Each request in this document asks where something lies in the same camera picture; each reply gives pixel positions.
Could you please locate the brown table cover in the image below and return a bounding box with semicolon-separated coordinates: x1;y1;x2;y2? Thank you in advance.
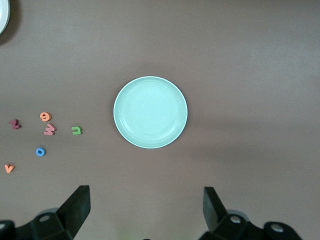
0;0;320;240

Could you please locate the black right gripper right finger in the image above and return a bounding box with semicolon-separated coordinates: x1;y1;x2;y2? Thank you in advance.
199;186;266;240

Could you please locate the pink letter w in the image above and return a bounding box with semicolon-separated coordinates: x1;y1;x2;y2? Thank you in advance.
43;122;57;136

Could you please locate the beige plate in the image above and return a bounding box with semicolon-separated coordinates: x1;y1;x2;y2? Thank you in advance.
0;0;11;36

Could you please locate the green plate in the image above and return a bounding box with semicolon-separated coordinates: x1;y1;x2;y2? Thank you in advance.
113;75;189;150

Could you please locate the orange letter e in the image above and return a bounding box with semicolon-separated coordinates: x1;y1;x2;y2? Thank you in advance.
39;111;52;123

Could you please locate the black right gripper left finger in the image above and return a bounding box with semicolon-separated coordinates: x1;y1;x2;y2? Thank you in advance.
17;185;91;240

